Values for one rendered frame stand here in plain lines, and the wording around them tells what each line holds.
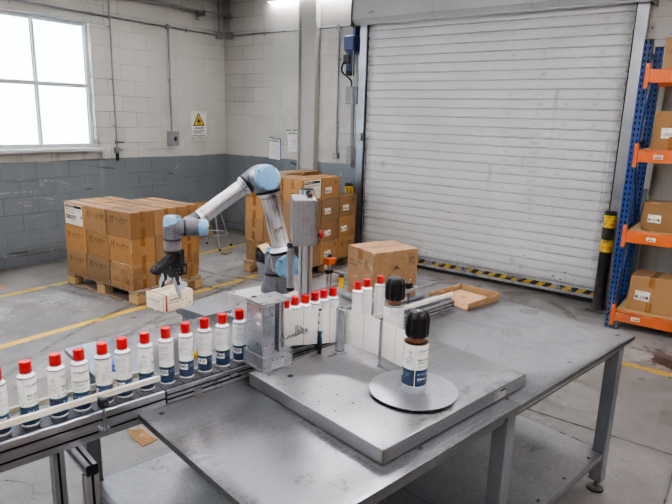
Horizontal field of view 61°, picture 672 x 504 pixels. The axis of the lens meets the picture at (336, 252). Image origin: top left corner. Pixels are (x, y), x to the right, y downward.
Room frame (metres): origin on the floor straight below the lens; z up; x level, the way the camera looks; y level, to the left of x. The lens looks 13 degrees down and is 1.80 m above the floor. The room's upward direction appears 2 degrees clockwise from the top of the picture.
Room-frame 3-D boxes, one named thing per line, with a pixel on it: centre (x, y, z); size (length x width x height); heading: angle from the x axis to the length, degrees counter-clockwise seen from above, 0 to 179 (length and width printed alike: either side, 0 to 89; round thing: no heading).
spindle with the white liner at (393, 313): (2.25, -0.24, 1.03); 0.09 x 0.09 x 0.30
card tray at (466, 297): (3.08, -0.72, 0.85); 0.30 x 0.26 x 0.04; 133
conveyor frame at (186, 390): (2.40, 0.00, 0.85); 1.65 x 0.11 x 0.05; 133
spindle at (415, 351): (1.84, -0.28, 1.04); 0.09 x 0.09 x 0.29
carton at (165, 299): (2.46, 0.74, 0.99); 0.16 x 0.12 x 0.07; 144
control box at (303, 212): (2.39, 0.14, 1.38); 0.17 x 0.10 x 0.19; 8
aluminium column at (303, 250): (2.47, 0.13, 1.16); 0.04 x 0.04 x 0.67; 43
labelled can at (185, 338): (1.91, 0.52, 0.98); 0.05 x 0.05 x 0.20
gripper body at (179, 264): (2.49, 0.72, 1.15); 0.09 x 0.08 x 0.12; 144
